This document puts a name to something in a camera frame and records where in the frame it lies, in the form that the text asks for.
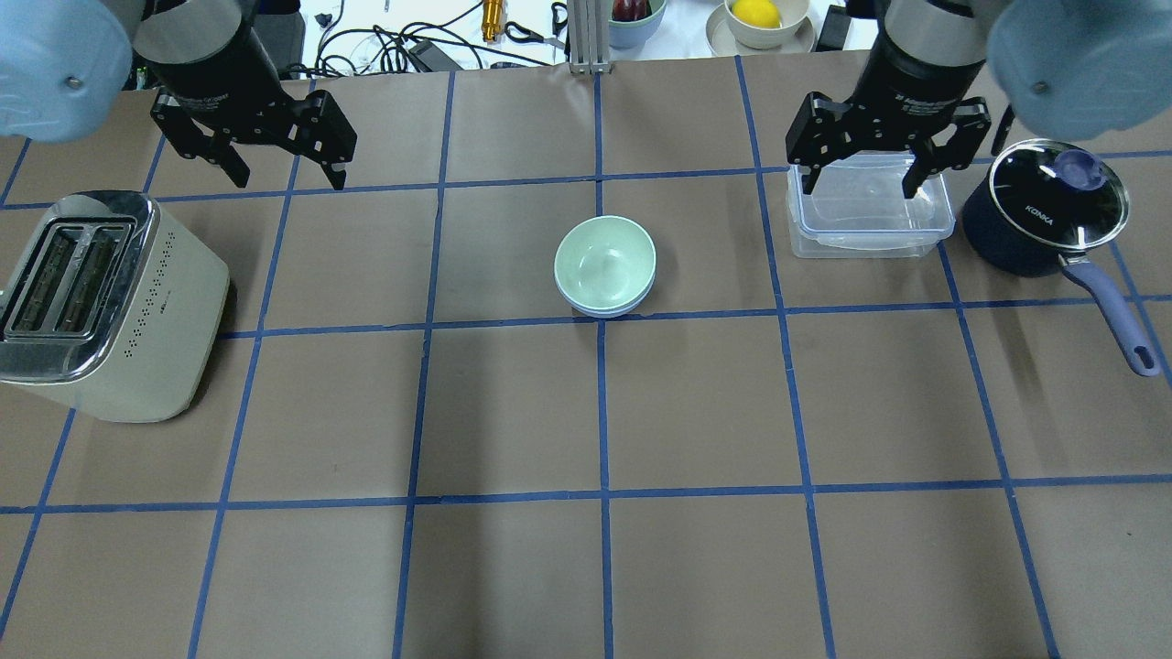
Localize yellow lemon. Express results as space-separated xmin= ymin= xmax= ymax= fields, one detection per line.
xmin=730 ymin=0 xmax=783 ymax=29

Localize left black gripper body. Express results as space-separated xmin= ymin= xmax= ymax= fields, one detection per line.
xmin=137 ymin=18 xmax=297 ymax=147

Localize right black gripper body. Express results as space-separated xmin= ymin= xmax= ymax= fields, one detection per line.
xmin=847 ymin=32 xmax=984 ymax=152

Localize cream two-slot toaster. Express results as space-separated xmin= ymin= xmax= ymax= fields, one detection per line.
xmin=1 ymin=190 xmax=231 ymax=423

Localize beige bowl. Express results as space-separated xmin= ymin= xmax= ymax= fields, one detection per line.
xmin=723 ymin=1 xmax=809 ymax=49

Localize aluminium frame post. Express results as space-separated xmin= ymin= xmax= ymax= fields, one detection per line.
xmin=566 ymin=0 xmax=613 ymax=75

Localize blue bowl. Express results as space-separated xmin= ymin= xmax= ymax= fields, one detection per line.
xmin=554 ymin=270 xmax=657 ymax=319

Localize green bowl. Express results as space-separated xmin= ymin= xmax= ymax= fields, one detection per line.
xmin=553 ymin=215 xmax=657 ymax=276

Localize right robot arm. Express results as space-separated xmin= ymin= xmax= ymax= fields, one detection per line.
xmin=786 ymin=1 xmax=1171 ymax=197

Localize dark blue saucepan with lid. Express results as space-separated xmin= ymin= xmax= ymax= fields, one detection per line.
xmin=960 ymin=138 xmax=1161 ymax=378

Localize black cables bundle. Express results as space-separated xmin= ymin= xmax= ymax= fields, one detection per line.
xmin=311 ymin=0 xmax=573 ymax=76

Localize teal bowl with fruit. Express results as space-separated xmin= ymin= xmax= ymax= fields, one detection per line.
xmin=607 ymin=0 xmax=667 ymax=50

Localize beige plate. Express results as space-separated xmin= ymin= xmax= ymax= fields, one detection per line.
xmin=706 ymin=1 xmax=816 ymax=56

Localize black power adapter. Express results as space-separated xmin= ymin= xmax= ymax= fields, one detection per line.
xmin=813 ymin=5 xmax=852 ymax=50

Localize orange tool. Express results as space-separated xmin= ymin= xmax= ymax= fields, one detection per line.
xmin=481 ymin=0 xmax=505 ymax=43

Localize clear plastic container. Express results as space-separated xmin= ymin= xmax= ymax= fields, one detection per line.
xmin=788 ymin=152 xmax=956 ymax=259

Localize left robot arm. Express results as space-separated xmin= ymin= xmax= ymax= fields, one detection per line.
xmin=1 ymin=1 xmax=357 ymax=190

